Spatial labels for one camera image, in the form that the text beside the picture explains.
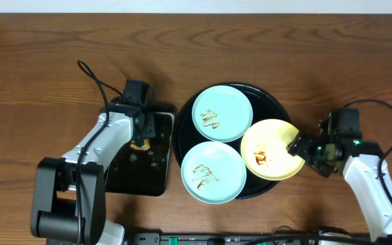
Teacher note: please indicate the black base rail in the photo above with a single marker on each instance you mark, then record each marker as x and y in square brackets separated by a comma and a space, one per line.
[157, 239]

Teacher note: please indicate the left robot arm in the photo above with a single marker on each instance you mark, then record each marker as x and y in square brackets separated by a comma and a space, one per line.
[69, 193]

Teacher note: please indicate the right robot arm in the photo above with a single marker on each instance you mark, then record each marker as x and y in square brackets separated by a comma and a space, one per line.
[362, 165]

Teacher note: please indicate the green yellow sponge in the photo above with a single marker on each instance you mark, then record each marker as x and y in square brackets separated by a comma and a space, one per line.
[141, 145]

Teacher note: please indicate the black rectangular tray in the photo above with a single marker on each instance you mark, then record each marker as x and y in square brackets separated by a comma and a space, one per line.
[144, 172]

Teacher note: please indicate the yellow plate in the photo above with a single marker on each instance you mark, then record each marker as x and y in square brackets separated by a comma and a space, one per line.
[264, 150]

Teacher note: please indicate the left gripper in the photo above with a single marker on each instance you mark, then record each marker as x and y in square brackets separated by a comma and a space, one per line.
[145, 126]

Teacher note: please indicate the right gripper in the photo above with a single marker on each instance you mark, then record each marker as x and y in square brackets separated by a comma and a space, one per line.
[301, 145]

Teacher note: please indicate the light blue plate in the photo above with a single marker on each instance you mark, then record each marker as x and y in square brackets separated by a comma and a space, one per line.
[222, 113]
[213, 172]

